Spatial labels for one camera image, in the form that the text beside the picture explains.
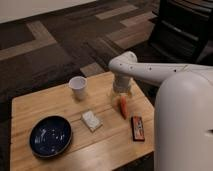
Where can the black cabinet furniture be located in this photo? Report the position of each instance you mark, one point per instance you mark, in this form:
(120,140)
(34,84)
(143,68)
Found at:
(182,28)

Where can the dark blue bowl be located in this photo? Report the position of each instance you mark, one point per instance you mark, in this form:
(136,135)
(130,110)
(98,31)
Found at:
(50,137)

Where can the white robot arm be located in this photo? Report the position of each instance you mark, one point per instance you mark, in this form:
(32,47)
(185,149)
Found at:
(183,113)

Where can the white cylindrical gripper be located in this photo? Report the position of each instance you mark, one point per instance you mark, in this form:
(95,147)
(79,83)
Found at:
(121,84)

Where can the red and black snack box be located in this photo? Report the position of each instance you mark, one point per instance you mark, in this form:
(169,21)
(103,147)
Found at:
(137,129)

